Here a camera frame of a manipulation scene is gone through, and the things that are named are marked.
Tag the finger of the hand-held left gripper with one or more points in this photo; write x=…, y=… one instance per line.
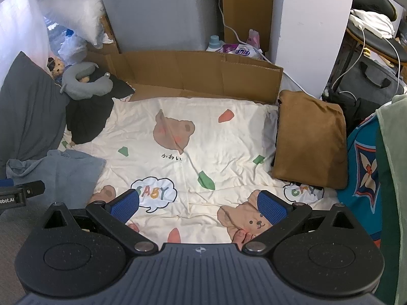
x=28, y=189

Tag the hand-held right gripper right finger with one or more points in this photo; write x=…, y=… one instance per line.
x=270, y=208

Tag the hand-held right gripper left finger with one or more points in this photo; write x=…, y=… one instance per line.
x=125, y=205

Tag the blue denim pants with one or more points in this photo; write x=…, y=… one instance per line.
x=63, y=171

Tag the person's foot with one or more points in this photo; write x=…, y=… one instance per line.
x=241, y=236

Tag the dark green cloth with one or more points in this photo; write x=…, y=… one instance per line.
x=28, y=111

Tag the brown folded garment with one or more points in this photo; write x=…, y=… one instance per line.
x=308, y=139

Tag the bear print bedsheet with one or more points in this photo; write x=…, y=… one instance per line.
x=222, y=139

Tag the black crumpled garment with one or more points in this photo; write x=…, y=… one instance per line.
x=89, y=117

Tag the blue patterned blanket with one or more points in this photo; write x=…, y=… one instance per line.
x=362, y=152

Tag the light grey garment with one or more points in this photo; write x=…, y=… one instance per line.
x=76, y=85

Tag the black bag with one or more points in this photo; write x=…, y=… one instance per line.
x=349, y=111

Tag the teddy bear toy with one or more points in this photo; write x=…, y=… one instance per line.
x=57, y=66

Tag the clear plastic bags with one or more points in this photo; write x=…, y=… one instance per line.
x=68, y=46

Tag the flat cardboard sheet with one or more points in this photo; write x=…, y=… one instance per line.
x=190, y=70

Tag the purple white refill pouch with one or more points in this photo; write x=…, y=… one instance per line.
x=238, y=50

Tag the grey bag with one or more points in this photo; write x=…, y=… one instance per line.
x=365, y=76

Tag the white sheer curtain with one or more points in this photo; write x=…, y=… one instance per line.
x=19, y=22

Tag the pink plastic bag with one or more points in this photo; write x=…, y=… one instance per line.
x=254, y=39

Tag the detergent bottle with blue cap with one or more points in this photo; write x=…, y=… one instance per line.
x=214, y=45

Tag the white pillow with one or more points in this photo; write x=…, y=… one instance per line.
x=76, y=12

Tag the grey upright panel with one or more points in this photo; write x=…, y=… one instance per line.
x=159, y=12

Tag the tall cardboard box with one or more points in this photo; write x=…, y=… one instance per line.
x=248, y=6

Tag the white cloth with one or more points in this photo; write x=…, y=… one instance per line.
x=372, y=22

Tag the black chair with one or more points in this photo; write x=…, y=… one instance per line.
x=372, y=3

